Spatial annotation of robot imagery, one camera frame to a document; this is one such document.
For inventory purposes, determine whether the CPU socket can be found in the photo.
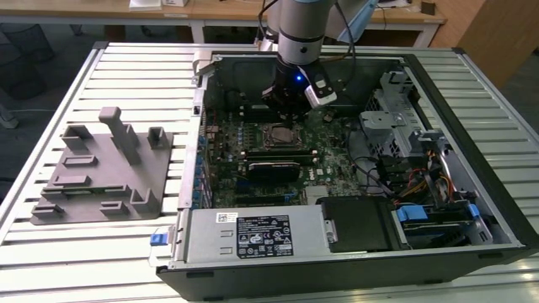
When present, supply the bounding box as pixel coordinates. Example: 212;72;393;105
260;121;305;150

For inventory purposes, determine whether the black mesh waste bin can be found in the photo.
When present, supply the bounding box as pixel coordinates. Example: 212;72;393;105
0;23;55;61

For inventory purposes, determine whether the silver power supply unit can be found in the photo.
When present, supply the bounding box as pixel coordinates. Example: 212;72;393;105
167;206;333;264

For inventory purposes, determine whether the silver chipset heatsink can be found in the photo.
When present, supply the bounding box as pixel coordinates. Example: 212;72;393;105
305;186;332;199

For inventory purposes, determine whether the multicolour power wire loom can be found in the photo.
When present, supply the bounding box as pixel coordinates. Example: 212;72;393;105
393;151;460;205

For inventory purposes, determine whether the grey metal furniture foot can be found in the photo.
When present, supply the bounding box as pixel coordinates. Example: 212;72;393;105
0;101;19;129

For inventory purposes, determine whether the grey parts rack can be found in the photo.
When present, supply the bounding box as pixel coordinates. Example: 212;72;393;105
29;106;175;227

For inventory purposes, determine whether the white cardboard box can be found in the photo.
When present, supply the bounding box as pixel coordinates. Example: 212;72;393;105
127;0;162;12

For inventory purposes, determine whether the green RAM stick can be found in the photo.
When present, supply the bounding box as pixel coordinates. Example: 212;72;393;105
62;187;126;194

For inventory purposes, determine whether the silver drive cage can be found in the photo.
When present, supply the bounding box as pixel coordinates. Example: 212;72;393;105
357;71;434;158

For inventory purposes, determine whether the black graphics card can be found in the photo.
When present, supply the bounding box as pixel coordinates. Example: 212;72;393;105
245;162;302;184

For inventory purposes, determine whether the hard disk in blue carrier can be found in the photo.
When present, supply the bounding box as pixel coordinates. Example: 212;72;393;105
390;203;482;250

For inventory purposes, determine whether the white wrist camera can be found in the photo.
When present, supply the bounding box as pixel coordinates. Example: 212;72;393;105
302;74;340;109

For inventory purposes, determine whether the green motherboard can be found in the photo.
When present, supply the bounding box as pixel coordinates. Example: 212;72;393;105
201;107;370;209

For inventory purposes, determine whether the wooden cabinet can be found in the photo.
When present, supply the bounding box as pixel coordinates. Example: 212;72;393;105
428;0;539;88

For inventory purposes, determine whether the black PC case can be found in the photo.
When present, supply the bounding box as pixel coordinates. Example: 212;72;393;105
146;47;539;302

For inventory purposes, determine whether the silver CPU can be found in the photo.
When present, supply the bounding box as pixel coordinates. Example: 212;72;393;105
270;128;296;143

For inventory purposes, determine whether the wooden desk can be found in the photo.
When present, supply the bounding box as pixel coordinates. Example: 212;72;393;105
0;0;448;48

